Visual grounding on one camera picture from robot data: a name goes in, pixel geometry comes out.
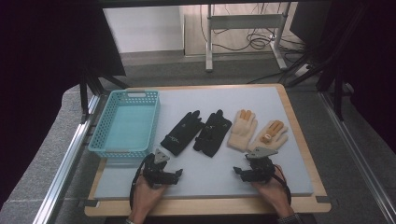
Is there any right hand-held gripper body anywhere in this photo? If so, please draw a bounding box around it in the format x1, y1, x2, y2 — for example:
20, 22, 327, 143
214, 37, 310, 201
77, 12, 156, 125
245, 147, 279, 184

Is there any black tripod stand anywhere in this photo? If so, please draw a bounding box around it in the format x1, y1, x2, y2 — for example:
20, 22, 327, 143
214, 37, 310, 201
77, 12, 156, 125
285, 4, 370, 123
78, 68, 131, 124

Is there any person's left hand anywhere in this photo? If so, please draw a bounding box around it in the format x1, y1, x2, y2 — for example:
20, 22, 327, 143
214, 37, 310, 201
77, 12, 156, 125
129, 176, 168, 222

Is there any beige glove with orange fingers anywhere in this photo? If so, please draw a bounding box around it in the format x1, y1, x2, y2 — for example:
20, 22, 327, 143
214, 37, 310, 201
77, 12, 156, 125
227, 108, 259, 153

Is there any white power strip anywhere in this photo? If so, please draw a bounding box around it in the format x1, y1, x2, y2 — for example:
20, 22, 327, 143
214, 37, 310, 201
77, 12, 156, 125
293, 63, 311, 77

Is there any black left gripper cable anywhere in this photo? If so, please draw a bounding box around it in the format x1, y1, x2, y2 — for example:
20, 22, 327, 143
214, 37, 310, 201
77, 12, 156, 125
129, 153, 154, 210

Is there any beige glove with white tag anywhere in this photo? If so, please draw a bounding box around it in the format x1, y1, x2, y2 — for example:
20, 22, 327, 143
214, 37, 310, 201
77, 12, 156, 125
247, 119, 290, 153

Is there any white metal desk frame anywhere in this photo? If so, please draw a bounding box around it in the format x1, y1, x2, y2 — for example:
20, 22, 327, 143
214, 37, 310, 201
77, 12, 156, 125
205, 3, 290, 74

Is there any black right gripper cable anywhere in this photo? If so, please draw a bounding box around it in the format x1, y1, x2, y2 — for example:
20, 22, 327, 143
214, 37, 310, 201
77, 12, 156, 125
272, 163, 293, 207

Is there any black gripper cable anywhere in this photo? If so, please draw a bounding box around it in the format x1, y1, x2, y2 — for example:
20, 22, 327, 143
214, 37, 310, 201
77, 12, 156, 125
129, 153, 154, 210
272, 163, 293, 207

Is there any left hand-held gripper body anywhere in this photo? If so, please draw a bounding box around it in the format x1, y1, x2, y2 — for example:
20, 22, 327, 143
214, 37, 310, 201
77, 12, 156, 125
142, 147, 177, 188

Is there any teal plastic basket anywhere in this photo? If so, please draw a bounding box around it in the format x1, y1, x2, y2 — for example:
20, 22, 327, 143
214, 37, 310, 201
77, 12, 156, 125
87, 90, 162, 160

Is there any aluminium rail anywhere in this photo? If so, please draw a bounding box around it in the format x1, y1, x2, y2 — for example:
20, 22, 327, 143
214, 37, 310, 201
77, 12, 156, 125
318, 91, 396, 224
32, 92, 105, 224

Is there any black glove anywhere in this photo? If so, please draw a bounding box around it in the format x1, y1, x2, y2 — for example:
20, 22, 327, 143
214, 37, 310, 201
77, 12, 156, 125
160, 109, 205, 157
192, 108, 233, 159

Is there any person's right hand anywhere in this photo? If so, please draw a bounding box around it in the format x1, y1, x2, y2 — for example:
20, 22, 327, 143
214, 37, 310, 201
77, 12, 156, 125
251, 164, 295, 218

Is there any black curtain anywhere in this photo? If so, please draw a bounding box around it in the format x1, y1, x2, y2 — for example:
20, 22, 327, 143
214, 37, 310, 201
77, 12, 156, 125
0, 0, 127, 208
289, 0, 396, 154

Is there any tangle of black floor cables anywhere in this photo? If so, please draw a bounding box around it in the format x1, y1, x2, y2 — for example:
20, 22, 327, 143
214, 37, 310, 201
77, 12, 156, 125
199, 3, 307, 55

